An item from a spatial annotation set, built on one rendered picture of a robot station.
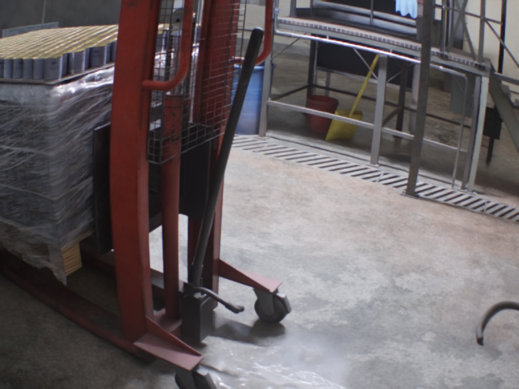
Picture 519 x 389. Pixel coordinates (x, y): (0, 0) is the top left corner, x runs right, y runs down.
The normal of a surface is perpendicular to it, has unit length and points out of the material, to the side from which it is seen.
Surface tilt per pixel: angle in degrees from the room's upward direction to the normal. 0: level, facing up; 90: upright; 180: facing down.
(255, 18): 90
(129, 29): 90
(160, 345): 0
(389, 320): 0
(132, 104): 90
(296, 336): 0
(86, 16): 90
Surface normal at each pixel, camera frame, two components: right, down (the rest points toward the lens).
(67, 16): -0.45, 0.30
